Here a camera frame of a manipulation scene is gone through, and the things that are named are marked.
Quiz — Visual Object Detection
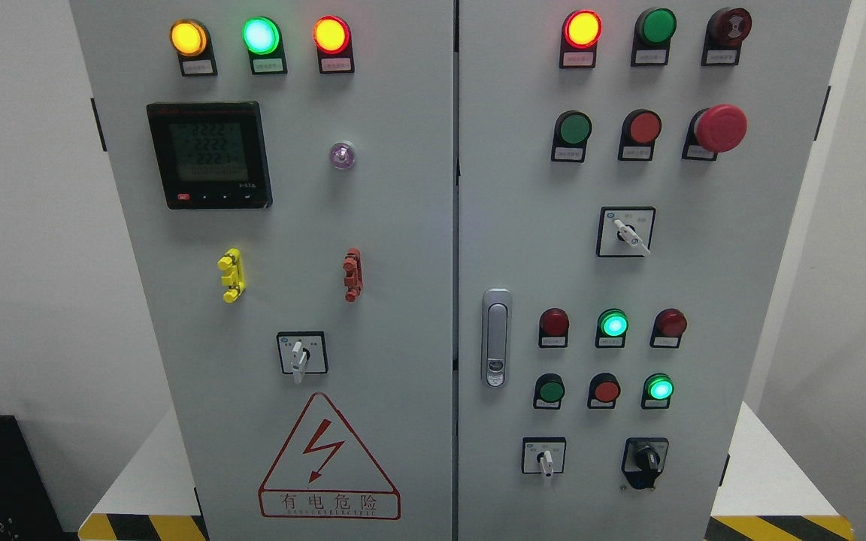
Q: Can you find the white rotary switch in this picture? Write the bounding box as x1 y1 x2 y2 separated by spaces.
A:
520 437 567 477
597 207 656 258

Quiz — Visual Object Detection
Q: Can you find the green push button second row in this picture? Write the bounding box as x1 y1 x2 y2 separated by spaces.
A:
550 110 592 163

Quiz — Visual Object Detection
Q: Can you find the yellow terminal connector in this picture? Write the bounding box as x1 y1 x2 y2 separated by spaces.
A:
216 247 245 304

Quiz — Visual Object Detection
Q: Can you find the silver door handle lock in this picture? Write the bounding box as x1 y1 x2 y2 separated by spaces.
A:
481 289 512 388

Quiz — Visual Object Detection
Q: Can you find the red electrical hazard sticker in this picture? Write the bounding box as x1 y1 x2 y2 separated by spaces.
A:
258 391 401 521

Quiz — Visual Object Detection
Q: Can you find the red lit lamp right door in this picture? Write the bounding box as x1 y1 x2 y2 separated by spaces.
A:
558 9 604 69

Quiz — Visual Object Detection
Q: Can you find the orange-red indicator lamp left door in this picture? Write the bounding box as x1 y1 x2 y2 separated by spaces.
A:
313 15 355 74

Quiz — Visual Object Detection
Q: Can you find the green push button lower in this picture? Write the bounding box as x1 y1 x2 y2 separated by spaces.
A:
533 373 566 409

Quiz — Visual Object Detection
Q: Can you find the green lit button lower right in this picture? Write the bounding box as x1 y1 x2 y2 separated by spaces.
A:
640 373 676 409

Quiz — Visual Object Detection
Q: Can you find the green push button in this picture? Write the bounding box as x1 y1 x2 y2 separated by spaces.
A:
630 7 677 66
533 373 566 409

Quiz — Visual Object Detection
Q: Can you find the dark red buzzer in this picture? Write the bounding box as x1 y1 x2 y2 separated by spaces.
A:
701 8 752 66

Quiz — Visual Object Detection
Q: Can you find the black selector knob switch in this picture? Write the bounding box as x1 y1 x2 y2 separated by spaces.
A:
621 437 670 490

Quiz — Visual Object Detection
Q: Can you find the left grey cabinet door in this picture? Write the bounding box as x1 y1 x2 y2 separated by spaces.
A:
70 1 455 540

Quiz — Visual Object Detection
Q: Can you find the green lit lamp middle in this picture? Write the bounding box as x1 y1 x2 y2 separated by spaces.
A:
595 308 628 349

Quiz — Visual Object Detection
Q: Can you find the white rotary switch door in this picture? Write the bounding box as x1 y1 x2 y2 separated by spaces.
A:
276 331 329 384

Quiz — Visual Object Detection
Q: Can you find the white rotary switch upper right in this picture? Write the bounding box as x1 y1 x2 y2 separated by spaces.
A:
597 207 656 258

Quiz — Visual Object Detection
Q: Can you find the red push button second row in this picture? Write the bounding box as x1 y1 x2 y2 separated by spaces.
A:
616 107 662 162

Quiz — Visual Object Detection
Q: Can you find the grey cabinet door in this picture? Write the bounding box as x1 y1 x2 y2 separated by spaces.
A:
456 1 851 540
70 1 455 540

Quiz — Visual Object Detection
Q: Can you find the dark red lamp left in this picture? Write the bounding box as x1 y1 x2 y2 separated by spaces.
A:
538 307 570 349

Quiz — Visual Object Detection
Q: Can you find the red emergency stop button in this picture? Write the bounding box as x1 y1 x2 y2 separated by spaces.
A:
683 104 748 162

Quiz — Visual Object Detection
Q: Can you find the yellow indicator lamp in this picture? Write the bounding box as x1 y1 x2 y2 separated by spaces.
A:
171 20 217 77

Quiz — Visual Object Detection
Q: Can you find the green push button top right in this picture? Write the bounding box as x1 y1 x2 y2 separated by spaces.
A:
630 7 677 66

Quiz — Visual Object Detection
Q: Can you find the clear white signal lamp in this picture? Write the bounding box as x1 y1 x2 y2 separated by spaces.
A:
329 141 356 171

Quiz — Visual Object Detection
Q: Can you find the red terminal connector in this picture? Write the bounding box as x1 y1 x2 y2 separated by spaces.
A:
341 247 363 304

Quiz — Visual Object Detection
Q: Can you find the white rotary switch lower right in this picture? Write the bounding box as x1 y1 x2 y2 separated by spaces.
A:
520 437 567 477

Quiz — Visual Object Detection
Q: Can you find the dark red lamp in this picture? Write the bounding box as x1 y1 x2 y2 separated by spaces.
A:
650 308 688 349
538 307 570 349

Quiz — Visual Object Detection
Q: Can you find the red push button lower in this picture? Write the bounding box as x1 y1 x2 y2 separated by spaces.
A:
587 373 622 409

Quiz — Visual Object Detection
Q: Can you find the black digital power meter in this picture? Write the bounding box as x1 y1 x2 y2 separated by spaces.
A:
147 101 274 210

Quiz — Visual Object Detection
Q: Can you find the right grey cabinet door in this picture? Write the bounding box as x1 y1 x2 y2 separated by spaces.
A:
456 1 851 540

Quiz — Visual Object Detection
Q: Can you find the green lit indicator lamp top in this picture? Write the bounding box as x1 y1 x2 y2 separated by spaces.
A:
241 17 288 75

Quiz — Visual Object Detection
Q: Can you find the white platform with hazard stripes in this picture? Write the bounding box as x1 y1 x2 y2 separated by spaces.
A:
74 405 855 540

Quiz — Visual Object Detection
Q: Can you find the dark red lamp right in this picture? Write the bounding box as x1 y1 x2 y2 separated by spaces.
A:
650 308 688 349

